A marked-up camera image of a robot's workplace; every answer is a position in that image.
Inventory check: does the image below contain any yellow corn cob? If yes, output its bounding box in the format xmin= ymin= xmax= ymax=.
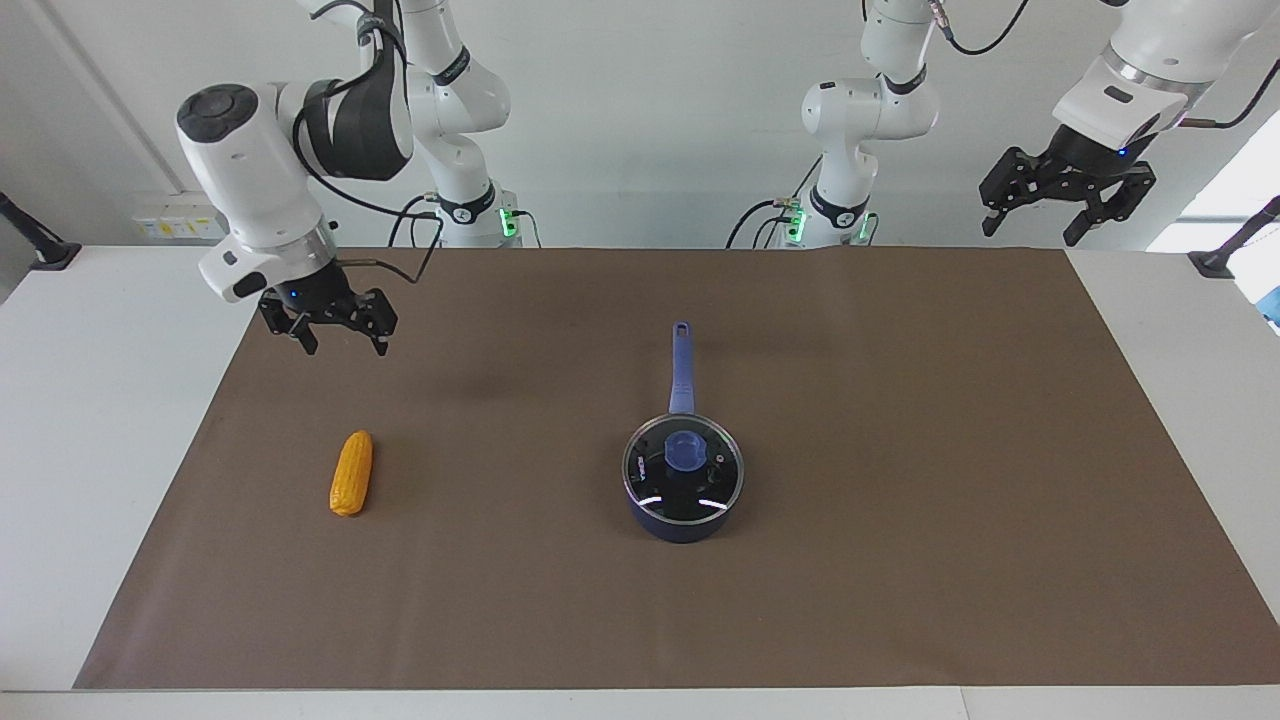
xmin=329 ymin=430 xmax=374 ymax=518

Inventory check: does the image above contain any glass lid with blue knob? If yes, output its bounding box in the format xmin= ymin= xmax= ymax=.
xmin=622 ymin=413 xmax=746 ymax=525

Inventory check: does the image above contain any dark blue pot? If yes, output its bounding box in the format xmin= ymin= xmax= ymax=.
xmin=622 ymin=320 xmax=747 ymax=545

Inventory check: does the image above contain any brown table mat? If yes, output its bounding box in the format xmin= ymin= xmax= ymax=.
xmin=72 ymin=247 xmax=1280 ymax=691

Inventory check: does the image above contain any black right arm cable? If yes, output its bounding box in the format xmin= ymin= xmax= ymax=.
xmin=290 ymin=0 xmax=447 ymax=287

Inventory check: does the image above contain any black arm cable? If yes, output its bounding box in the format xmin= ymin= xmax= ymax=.
xmin=290 ymin=0 xmax=447 ymax=287
xmin=925 ymin=0 xmax=1280 ymax=130

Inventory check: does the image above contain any black camera stand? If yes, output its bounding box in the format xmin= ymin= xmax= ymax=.
xmin=1188 ymin=195 xmax=1280 ymax=280
xmin=0 ymin=190 xmax=83 ymax=272

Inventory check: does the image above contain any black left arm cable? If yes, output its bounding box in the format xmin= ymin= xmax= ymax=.
xmin=925 ymin=0 xmax=1280 ymax=130

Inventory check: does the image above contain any white wall socket box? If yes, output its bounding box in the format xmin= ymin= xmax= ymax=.
xmin=132 ymin=192 xmax=239 ymax=242

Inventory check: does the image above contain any black right base cable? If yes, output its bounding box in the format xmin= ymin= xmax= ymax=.
xmin=388 ymin=193 xmax=543 ymax=250

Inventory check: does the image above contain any black base cable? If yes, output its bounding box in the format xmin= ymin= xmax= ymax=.
xmin=388 ymin=193 xmax=543 ymax=250
xmin=725 ymin=155 xmax=827 ymax=250

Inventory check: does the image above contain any black left base cable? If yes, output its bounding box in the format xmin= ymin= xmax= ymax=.
xmin=725 ymin=155 xmax=827 ymax=250

